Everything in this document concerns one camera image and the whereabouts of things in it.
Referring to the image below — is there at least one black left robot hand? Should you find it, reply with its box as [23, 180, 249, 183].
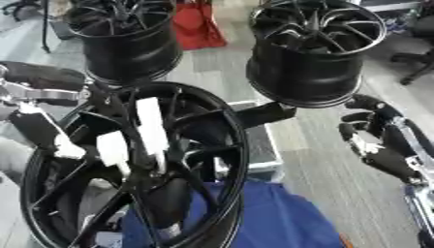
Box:
[0, 60, 95, 153]

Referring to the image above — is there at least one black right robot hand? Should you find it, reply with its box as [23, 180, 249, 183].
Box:
[335, 93, 424, 185]

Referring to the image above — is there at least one black wheel rim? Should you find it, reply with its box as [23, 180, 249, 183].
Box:
[244, 0, 390, 109]
[62, 0, 185, 87]

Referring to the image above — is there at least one black spoked wheel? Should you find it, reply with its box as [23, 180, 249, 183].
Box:
[18, 80, 251, 248]

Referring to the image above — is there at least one black tripod leg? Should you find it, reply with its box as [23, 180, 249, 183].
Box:
[39, 0, 54, 54]

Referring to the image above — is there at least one black office chair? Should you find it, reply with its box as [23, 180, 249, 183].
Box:
[387, 12, 434, 87]
[0, 0, 45, 22]

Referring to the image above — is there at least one black case with silver edges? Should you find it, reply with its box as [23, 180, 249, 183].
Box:
[213, 100, 287, 183]

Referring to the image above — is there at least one red bag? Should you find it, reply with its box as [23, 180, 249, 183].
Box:
[170, 0, 230, 51]

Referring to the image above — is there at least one black wheel support bracket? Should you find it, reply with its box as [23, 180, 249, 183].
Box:
[232, 101, 298, 131]

